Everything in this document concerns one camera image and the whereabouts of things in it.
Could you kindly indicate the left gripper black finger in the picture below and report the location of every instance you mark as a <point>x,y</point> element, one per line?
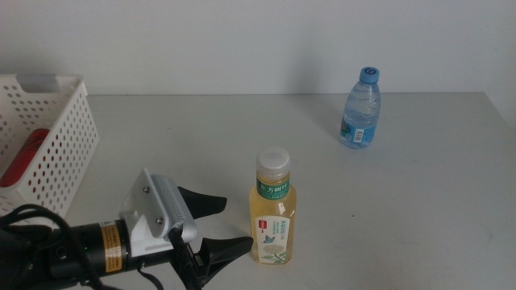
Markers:
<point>225,251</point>
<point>203,203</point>

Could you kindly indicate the yellow tea bottle white cap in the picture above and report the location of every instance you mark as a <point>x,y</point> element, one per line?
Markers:
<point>273,209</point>

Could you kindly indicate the red cola can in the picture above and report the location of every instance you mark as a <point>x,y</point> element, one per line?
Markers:
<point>24,157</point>

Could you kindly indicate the clear water bottle blue cap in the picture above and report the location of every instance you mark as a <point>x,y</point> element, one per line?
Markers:
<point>360,108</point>

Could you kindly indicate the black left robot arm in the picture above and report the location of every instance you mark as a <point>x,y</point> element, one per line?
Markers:
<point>40,258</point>

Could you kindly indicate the white perforated plastic basket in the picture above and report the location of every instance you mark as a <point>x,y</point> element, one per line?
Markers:
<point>60,121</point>

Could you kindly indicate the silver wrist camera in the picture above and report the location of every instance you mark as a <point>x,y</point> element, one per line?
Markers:
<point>173,205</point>

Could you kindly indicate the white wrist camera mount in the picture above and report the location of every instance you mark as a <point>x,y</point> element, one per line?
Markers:
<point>141,201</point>

